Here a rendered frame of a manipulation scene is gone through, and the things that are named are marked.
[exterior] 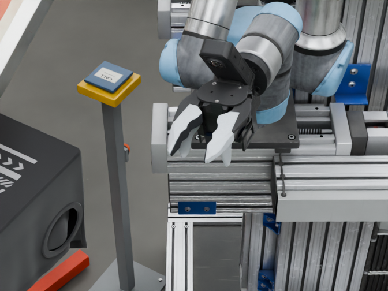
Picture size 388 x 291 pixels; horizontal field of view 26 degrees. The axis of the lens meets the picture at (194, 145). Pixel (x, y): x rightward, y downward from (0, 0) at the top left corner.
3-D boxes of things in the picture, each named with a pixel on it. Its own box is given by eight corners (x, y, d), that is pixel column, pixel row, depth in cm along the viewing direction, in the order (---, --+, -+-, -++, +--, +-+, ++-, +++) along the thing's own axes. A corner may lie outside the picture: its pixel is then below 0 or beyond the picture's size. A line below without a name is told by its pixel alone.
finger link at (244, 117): (245, 141, 111) (256, 100, 117) (243, 131, 110) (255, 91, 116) (210, 139, 112) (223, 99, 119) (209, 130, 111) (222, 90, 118)
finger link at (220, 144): (231, 189, 111) (243, 144, 117) (226, 155, 107) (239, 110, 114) (208, 187, 111) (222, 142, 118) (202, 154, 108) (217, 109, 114)
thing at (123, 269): (119, 254, 311) (99, 45, 245) (170, 279, 303) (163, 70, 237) (84, 296, 297) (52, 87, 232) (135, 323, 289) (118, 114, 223)
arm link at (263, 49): (280, 38, 123) (228, 32, 126) (269, 56, 120) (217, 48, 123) (283, 80, 128) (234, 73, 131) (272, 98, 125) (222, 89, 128)
